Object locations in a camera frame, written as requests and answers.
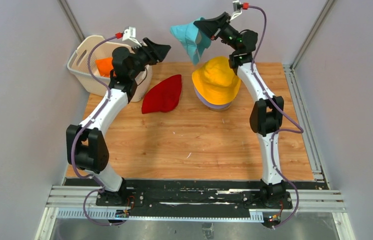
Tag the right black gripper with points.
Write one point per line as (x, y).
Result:
(213, 27)

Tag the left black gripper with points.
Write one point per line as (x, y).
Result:
(152, 52)

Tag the teal bucket hat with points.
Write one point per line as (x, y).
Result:
(192, 40)

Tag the red bucket hat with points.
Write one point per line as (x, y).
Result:
(163, 97)

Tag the yellow bucket hat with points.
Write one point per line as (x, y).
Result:
(216, 74)

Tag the purple bucket hat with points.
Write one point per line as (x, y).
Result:
(214, 98)

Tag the white plastic basket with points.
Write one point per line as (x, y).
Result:
(78, 66)

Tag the wooden hat stand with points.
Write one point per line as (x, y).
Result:
(220, 109)

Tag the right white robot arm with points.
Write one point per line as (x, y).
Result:
(266, 117)

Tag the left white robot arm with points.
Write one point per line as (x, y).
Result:
(87, 151)

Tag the orange bucket hat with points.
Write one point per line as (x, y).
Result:
(105, 66)

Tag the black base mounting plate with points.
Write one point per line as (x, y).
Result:
(192, 199)

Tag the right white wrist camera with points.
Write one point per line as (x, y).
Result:
(237, 9)

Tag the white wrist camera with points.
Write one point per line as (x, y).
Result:
(237, 9)
(129, 37)

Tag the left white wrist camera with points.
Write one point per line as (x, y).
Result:
(129, 37)

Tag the aluminium frame rail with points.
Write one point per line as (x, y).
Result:
(69, 202)

